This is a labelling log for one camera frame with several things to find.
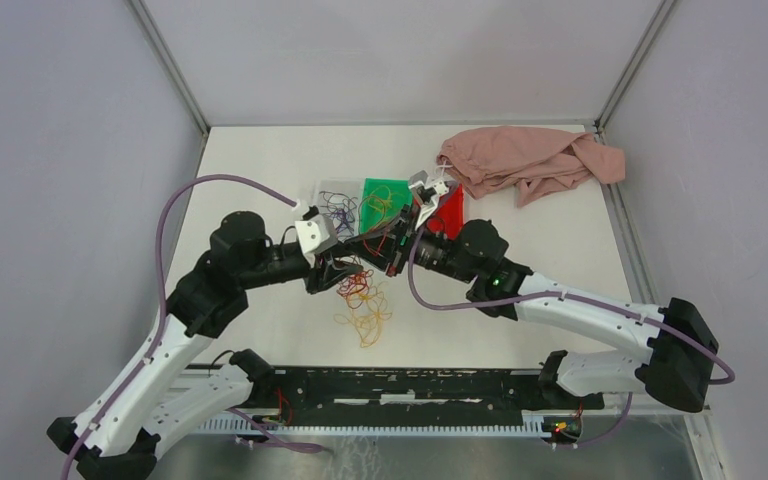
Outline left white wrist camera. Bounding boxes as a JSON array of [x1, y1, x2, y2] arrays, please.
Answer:
[[292, 201, 338, 259]]

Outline aluminium frame rail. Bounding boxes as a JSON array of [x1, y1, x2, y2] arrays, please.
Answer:
[[110, 368, 713, 416]]

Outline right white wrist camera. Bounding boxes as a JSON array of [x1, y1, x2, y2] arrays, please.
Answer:
[[408, 170, 457, 230]]

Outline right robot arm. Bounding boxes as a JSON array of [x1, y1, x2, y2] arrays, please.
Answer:
[[345, 209, 735, 413]]

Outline yellow wire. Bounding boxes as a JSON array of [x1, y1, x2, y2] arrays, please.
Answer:
[[360, 184, 406, 230]]

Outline right controller board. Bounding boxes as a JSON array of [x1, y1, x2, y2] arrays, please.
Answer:
[[541, 416, 583, 445]]

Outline green plastic bin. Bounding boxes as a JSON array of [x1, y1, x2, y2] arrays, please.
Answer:
[[358, 178, 413, 234]]

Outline red plastic bin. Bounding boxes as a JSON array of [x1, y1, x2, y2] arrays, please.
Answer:
[[426, 185, 465, 240]]

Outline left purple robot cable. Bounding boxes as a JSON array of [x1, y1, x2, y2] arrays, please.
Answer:
[[59, 174, 332, 480]]

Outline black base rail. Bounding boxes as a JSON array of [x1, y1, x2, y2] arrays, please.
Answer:
[[238, 366, 605, 428]]

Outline clear plastic bin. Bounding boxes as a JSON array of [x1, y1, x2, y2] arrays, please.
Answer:
[[312, 178, 363, 255]]

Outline white slotted cable duct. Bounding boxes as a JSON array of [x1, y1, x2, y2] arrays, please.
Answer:
[[194, 413, 550, 439]]

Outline dark purple wire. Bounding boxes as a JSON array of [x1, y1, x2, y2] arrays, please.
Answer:
[[317, 190, 360, 240]]

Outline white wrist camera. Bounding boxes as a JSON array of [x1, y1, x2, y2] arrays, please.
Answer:
[[292, 201, 338, 259], [408, 170, 457, 230]]

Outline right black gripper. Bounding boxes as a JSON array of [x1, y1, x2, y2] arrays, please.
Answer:
[[342, 205, 476, 285]]

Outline wire bundle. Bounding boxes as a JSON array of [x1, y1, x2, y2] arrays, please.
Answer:
[[332, 268, 395, 350]]

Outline pink cloth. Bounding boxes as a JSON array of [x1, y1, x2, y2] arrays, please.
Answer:
[[436, 126, 626, 208]]

